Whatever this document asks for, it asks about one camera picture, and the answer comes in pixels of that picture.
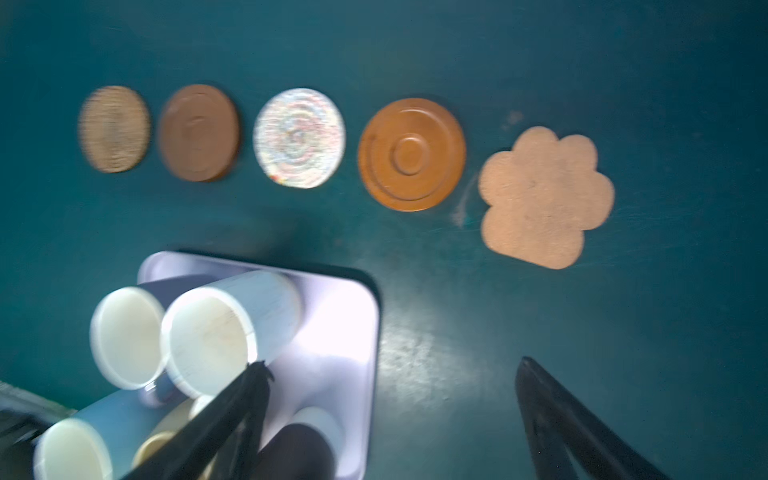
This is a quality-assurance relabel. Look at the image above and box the cream mug white handle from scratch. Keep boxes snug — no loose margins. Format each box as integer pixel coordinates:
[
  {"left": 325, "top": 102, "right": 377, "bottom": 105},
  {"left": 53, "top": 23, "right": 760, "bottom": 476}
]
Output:
[{"left": 160, "top": 270, "right": 304, "bottom": 398}]

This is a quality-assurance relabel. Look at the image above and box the white multicolour woven coaster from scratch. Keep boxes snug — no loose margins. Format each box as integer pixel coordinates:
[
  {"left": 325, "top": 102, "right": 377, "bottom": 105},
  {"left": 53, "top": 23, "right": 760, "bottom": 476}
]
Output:
[{"left": 253, "top": 88, "right": 346, "bottom": 189}]

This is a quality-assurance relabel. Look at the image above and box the brown wooden round coaster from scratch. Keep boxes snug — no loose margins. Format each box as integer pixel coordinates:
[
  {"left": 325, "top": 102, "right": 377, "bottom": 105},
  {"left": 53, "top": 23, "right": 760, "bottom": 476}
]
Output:
[
  {"left": 158, "top": 84, "right": 240, "bottom": 182},
  {"left": 357, "top": 98, "right": 466, "bottom": 212}
]

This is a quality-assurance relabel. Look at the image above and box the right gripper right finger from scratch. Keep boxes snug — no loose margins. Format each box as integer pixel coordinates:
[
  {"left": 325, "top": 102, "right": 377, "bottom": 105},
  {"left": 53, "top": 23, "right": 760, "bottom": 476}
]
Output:
[{"left": 515, "top": 357, "right": 667, "bottom": 479}]

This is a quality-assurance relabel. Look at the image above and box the woven rattan round coaster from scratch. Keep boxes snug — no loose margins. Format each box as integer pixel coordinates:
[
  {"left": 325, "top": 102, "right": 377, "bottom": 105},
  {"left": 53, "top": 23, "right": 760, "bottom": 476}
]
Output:
[{"left": 78, "top": 85, "right": 151, "bottom": 174}]

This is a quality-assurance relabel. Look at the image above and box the cork paw shaped coaster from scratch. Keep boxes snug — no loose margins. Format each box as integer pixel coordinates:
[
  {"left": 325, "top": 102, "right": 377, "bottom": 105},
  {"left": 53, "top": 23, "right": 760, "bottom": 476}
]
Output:
[{"left": 478, "top": 126, "right": 615, "bottom": 270}]

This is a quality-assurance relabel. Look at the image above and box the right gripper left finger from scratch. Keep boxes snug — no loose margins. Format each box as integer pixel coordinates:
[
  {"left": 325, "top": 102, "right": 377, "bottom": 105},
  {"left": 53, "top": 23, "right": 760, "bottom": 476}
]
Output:
[{"left": 125, "top": 361, "right": 274, "bottom": 479}]

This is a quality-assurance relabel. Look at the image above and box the lilac plastic tray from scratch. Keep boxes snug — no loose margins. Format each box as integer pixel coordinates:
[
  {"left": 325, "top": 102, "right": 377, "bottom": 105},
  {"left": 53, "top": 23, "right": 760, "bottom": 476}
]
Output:
[{"left": 136, "top": 250, "right": 383, "bottom": 480}]

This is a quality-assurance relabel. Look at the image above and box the black mug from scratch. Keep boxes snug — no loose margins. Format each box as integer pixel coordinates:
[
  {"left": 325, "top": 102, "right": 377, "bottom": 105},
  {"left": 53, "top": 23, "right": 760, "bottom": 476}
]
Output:
[{"left": 250, "top": 407, "right": 345, "bottom": 479}]

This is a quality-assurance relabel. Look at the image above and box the cream mug blue handle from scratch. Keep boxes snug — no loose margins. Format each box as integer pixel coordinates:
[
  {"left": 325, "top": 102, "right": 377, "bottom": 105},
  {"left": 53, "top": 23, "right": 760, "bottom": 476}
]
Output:
[{"left": 33, "top": 390, "right": 187, "bottom": 479}]

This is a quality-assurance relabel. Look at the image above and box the yellow mug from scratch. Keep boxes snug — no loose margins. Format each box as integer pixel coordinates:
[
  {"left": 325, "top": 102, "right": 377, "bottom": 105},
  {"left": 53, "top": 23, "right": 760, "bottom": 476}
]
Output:
[{"left": 132, "top": 396, "right": 213, "bottom": 469}]

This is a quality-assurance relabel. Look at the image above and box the cream mug lilac handle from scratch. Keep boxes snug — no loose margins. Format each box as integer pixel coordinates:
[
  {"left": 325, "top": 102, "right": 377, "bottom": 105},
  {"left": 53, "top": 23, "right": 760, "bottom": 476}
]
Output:
[{"left": 90, "top": 275, "right": 214, "bottom": 408}]

